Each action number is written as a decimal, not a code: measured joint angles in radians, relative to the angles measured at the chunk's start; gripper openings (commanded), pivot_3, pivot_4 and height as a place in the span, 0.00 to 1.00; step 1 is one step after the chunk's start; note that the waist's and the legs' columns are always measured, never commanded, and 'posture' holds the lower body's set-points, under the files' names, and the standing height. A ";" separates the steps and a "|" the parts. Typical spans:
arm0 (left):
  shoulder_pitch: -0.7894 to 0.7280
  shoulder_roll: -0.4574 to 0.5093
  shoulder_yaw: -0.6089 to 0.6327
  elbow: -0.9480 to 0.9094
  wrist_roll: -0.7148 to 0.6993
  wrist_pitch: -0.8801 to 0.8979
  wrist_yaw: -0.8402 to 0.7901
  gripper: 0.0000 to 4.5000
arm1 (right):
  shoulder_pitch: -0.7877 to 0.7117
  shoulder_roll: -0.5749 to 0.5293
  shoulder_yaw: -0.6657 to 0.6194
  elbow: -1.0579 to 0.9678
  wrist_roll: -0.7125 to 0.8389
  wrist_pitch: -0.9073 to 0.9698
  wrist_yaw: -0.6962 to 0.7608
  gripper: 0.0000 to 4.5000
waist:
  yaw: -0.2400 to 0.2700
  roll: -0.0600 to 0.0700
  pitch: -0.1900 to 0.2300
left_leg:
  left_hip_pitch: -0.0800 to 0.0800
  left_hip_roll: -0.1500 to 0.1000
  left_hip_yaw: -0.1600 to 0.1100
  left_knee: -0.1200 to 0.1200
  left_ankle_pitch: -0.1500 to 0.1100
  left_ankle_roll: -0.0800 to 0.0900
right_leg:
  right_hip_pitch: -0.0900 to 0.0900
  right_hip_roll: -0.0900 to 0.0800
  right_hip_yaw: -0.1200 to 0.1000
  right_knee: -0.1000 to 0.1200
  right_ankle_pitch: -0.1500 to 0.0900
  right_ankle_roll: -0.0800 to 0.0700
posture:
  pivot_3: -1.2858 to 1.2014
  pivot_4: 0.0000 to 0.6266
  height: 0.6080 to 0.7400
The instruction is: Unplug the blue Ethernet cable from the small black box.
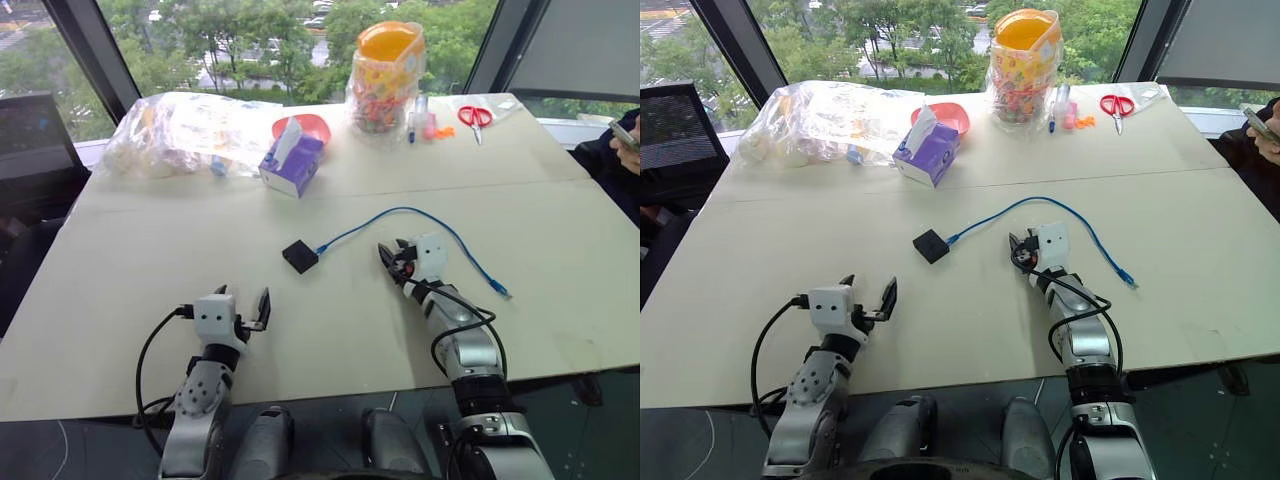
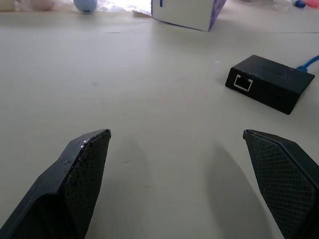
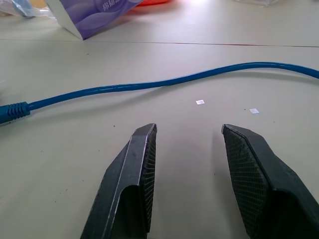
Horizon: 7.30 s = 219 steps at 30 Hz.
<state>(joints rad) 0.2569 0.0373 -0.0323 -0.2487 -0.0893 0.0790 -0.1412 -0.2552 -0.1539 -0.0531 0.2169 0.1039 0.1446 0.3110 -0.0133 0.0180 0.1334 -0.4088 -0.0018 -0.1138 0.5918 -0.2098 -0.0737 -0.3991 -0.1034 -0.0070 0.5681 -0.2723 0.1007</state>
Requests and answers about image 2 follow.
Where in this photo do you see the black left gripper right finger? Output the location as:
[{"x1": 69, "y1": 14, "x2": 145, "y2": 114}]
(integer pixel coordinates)
[{"x1": 243, "y1": 129, "x2": 319, "y2": 239}]

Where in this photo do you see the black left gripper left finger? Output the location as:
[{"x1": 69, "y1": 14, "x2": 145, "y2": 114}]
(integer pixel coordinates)
[{"x1": 0, "y1": 128, "x2": 112, "y2": 239}]

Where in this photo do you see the black plastic box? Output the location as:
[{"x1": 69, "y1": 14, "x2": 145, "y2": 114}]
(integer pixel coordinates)
[{"x1": 225, "y1": 54, "x2": 316, "y2": 116}]

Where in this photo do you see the blue and pink toy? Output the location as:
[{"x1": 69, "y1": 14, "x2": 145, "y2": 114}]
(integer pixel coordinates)
[{"x1": 293, "y1": 0, "x2": 319, "y2": 9}]

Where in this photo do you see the light blue round ball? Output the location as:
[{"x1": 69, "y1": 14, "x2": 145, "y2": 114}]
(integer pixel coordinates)
[{"x1": 73, "y1": 0, "x2": 98, "y2": 14}]

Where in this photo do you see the clear plastic wrap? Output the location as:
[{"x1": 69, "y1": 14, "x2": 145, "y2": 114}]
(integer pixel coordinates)
[{"x1": 53, "y1": 0, "x2": 153, "y2": 17}]

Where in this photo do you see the white and purple carton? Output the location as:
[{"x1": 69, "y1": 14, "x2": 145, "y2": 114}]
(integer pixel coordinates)
[{"x1": 151, "y1": 0, "x2": 227, "y2": 32}]

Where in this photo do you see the blue cable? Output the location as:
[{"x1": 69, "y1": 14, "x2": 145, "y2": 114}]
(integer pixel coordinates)
[{"x1": 295, "y1": 55, "x2": 319, "y2": 73}]

